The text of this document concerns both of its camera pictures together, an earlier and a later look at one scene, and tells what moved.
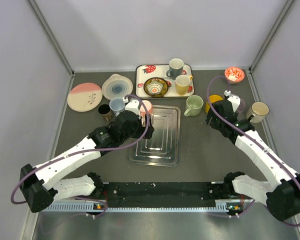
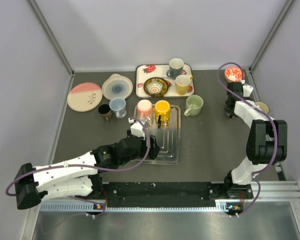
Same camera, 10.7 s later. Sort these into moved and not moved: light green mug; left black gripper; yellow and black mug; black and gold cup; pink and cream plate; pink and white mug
Moved: left black gripper; yellow and black mug
Not moved: pink and cream plate; pink and white mug; black and gold cup; light green mug
